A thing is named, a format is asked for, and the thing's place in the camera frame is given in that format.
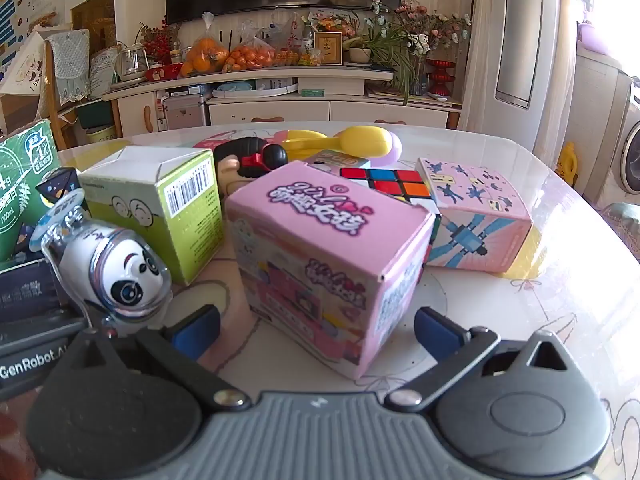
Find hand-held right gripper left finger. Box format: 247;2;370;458
65;304;252;411

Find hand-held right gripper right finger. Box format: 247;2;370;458
387;306;576;411

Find panda astronaut toy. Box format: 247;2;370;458
39;194;174;333

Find pink box with blue planes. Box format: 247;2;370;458
416;156;534;274

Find large pink cartoon box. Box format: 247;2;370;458
225;160;437;382

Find green printed cardboard box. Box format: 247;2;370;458
0;119;63;262

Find dark blue box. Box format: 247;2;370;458
0;259;64;322

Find light green box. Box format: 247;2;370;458
79;146;224;287

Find colourful puzzle cube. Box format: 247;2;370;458
339;166;442;263

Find black-haired doll figure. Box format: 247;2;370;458
214;136;289;197

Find dark patterned small box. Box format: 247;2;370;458
36;166;82;202

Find small pink figure box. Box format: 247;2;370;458
304;154;372;177

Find yellow toy gun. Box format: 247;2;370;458
274;126;392;162

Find patterned sofa cushion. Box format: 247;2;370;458
599;199;640;262

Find yellow detergent bottle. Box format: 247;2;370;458
554;141;579;182

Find silver metal case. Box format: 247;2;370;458
161;94;204;134

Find green waste bin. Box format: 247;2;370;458
75;101;119;144

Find white television cabinet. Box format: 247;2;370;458
102;64;464;142

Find round white tray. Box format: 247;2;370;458
211;81;299;99

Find red gift box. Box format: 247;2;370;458
144;62;184;82

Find silver washing machine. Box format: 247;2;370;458
574;51;640;202

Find bag of large oranges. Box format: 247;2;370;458
179;11;231;79

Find glass kettle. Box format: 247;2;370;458
114;42;149;84

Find bag of small tangerines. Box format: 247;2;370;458
222;20;277;74

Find white sheer curtain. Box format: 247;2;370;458
456;0;502;132

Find wooden chair with lace cover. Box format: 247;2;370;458
41;28;94;152

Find red berry branches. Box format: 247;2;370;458
136;17;182;64

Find white standing air conditioner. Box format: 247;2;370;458
494;0;559;111

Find artificial flower bouquet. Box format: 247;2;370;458
369;0;472;61

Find red pedestal stand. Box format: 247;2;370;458
425;58;457;97

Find wooden picture frame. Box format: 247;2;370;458
312;31;345;66

